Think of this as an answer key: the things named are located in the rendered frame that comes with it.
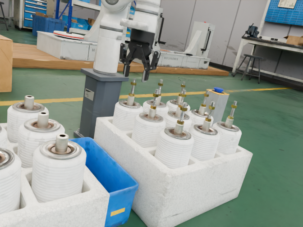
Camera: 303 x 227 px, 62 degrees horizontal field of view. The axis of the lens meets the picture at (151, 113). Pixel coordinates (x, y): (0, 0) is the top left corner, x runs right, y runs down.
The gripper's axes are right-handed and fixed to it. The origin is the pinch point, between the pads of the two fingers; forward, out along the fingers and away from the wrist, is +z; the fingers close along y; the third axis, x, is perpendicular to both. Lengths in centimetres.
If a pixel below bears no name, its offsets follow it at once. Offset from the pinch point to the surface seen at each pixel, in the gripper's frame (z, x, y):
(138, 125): 12.2, 9.7, -9.4
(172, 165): 17.4, 14.4, -23.7
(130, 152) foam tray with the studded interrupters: 19.3, 13.3, -10.0
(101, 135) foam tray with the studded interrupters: 21.9, 6.3, 5.3
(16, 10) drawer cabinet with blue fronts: 0, -303, 473
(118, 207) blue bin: 28.6, 24.7, -15.5
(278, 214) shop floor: 35, -16, -55
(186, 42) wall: -6, -584, 187
